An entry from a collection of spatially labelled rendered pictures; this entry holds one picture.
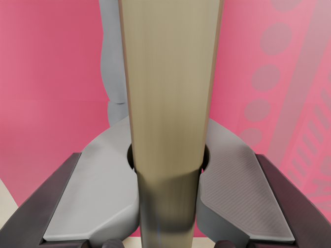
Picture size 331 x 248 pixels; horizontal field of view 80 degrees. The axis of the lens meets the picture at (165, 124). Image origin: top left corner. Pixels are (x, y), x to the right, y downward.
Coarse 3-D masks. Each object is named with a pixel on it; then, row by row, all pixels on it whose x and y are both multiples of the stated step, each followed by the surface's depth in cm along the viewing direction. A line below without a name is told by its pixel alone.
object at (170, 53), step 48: (144, 0) 5; (192, 0) 5; (144, 48) 6; (192, 48) 6; (144, 96) 6; (192, 96) 6; (144, 144) 7; (192, 144) 7; (144, 192) 9; (192, 192) 9; (144, 240) 11; (192, 240) 11
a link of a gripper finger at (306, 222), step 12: (264, 156) 9; (264, 168) 8; (276, 168) 8; (276, 180) 8; (288, 180) 8; (276, 192) 7; (288, 192) 7; (300, 192) 7; (288, 204) 7; (300, 204) 7; (312, 204) 7; (288, 216) 6; (300, 216) 6; (312, 216) 6; (324, 216) 6; (300, 228) 6; (312, 228) 6; (324, 228) 6; (300, 240) 6; (312, 240) 6; (324, 240) 6
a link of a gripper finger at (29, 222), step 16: (64, 176) 8; (48, 192) 7; (32, 208) 6; (48, 208) 6; (16, 224) 6; (32, 224) 6; (48, 224) 6; (0, 240) 6; (16, 240) 6; (32, 240) 6; (80, 240) 6
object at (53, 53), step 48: (0, 0) 14; (48, 0) 14; (96, 0) 14; (240, 0) 14; (0, 48) 15; (48, 48) 15; (96, 48) 15; (240, 48) 15; (0, 96) 17; (48, 96) 17; (96, 96) 17; (240, 96) 17
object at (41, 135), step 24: (0, 120) 19; (24, 120) 18; (48, 120) 18; (72, 120) 18; (96, 120) 18; (216, 120) 18; (0, 144) 20; (24, 144) 20; (48, 144) 20; (72, 144) 20; (0, 168) 22; (24, 168) 22; (48, 168) 22; (24, 192) 23
